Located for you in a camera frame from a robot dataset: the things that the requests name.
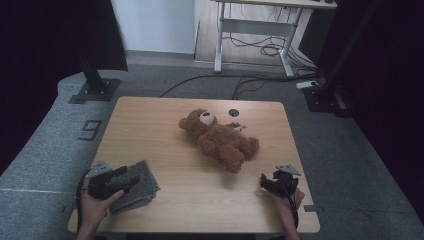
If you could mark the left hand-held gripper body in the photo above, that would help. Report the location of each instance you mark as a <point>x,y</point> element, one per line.
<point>98,185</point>

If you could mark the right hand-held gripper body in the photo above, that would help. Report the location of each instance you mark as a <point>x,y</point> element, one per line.
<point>286,181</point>

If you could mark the grey cloth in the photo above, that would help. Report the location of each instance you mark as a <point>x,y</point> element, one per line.
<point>143,193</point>

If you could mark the brown teddy bear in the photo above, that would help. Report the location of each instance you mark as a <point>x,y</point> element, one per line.
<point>220,141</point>

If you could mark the person's right hand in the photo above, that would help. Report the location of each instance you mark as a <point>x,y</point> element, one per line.
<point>283,205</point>

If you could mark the person's left hand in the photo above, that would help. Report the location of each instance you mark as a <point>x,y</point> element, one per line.
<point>95,208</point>

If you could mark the grey tape strip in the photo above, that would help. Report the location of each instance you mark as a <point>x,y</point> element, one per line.
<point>65,209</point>
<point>313,208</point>

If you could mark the grey tape floor mark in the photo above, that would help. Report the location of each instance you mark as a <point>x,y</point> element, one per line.
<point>90,130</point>

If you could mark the black stand with dark base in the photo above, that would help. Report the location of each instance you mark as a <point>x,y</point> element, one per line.
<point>325,96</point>

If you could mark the white power strip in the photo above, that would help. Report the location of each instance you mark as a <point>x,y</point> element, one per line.
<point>306,84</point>

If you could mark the black curtain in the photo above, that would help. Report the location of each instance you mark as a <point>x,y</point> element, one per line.
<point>393,83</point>
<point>40,66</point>

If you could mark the black stand with base plate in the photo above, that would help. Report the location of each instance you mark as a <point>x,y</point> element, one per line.
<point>96,88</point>

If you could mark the white desk frame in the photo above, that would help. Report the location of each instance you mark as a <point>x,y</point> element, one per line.
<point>253,27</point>

